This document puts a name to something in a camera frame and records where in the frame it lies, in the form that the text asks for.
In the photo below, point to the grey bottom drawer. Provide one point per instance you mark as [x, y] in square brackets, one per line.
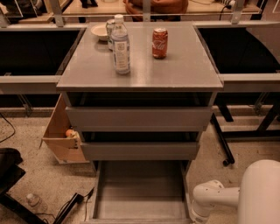
[140, 192]

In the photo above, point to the grey drawer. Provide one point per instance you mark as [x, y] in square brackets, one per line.
[140, 151]
[140, 192]
[139, 119]

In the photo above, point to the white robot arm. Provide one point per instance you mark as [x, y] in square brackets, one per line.
[257, 199]

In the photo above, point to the grey drawer cabinet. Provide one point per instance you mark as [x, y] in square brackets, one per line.
[90, 80]

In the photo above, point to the grey middle drawer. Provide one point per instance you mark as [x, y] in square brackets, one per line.
[140, 151]

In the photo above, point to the grey top drawer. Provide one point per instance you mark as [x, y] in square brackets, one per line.
[139, 119]

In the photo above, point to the black table leg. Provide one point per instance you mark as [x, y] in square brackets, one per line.
[229, 160]

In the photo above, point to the black power strip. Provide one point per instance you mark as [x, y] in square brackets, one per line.
[66, 209]

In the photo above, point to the cardboard box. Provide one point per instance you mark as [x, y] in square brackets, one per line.
[67, 150]

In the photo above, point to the orange fruit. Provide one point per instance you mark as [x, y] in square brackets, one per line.
[69, 133]

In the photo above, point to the red cola can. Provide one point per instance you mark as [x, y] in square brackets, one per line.
[159, 43]

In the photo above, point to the plastic bottle on floor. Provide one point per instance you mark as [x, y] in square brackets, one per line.
[36, 204]

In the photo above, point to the clear plastic water bottle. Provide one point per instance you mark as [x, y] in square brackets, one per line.
[121, 46]

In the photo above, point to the brown leather bag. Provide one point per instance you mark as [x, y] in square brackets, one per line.
[135, 7]

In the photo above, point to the white bowl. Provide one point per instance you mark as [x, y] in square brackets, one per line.
[100, 32]

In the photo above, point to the black chair base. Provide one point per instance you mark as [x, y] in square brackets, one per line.
[10, 174]

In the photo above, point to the left grey table frame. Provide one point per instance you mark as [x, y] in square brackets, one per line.
[33, 57]

